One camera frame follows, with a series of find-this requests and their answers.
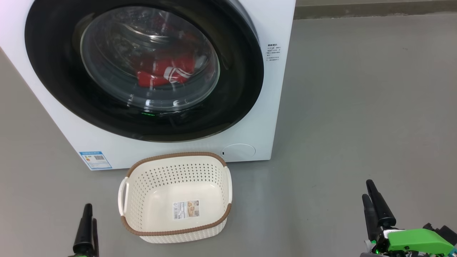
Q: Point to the cream laundry basket brown rim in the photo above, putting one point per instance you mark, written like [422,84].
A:
[178,185]

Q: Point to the printed product label sticker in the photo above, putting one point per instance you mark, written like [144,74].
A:
[186,210]

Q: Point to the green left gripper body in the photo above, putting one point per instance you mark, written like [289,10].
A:
[84,255]

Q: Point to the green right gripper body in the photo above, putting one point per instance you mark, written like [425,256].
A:
[414,241]

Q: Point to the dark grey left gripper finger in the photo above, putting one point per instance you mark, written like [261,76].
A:
[95,239]
[84,232]

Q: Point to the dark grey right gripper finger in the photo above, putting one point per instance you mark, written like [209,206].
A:
[370,217]
[382,208]

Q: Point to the blue energy label sticker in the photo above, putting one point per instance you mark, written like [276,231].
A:
[95,160]

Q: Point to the red clothing with white stripes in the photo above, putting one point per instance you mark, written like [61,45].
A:
[160,69]

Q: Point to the dark round washer door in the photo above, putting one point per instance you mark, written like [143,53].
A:
[53,71]

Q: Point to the white front-load washing machine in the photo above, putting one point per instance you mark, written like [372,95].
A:
[280,107]

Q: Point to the round white filter cover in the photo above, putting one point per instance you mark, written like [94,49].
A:
[238,151]

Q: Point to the stainless steel washing machine drum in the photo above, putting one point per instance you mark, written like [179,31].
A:
[117,39]

